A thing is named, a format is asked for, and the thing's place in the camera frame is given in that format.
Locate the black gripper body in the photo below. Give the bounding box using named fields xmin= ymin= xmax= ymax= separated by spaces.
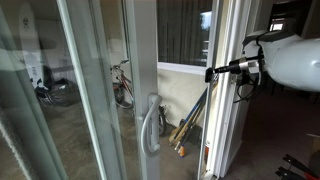
xmin=223 ymin=64 xmax=242 ymax=75

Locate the window with vertical blinds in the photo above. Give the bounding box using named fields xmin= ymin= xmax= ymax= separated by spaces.
xmin=156 ymin=0 xmax=216 ymax=76

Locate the black dustpan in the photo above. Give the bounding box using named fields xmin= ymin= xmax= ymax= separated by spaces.
xmin=189 ymin=124 xmax=203 ymax=146

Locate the small red container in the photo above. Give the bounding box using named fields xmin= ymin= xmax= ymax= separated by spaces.
xmin=203 ymin=144 xmax=210 ymax=164

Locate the bicycle with blue saddle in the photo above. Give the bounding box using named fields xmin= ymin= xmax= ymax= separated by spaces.
xmin=109 ymin=59 xmax=168 ymax=137

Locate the brown cardboard box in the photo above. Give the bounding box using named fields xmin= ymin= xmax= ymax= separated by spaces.
xmin=305 ymin=132 xmax=320 ymax=168

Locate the red black clamp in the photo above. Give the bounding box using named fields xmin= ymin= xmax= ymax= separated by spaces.
xmin=282 ymin=153 xmax=320 ymax=179
xmin=274 ymin=165 xmax=303 ymax=180

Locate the black bag pile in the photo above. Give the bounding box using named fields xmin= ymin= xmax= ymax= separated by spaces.
xmin=33 ymin=64 xmax=81 ymax=108

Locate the white surfboard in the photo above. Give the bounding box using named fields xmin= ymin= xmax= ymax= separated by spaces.
xmin=18 ymin=2 xmax=44 ymax=89

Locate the blue handled broom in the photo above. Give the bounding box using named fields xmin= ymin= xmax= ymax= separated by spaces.
xmin=174 ymin=88 xmax=208 ymax=149

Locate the white door frame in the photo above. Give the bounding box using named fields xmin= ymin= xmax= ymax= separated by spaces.
xmin=206 ymin=0 xmax=264 ymax=180

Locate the wooden handled broom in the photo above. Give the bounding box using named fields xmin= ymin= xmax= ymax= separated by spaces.
xmin=168 ymin=81 xmax=218 ymax=146

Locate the glass door with handle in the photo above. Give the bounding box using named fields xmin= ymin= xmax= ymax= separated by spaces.
xmin=0 ymin=0 xmax=160 ymax=180

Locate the grey door pull handle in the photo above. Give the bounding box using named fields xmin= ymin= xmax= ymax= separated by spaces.
xmin=139 ymin=93 xmax=164 ymax=158

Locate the fixed glass panel white frame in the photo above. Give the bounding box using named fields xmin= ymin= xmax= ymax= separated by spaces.
xmin=0 ymin=0 xmax=129 ymax=180

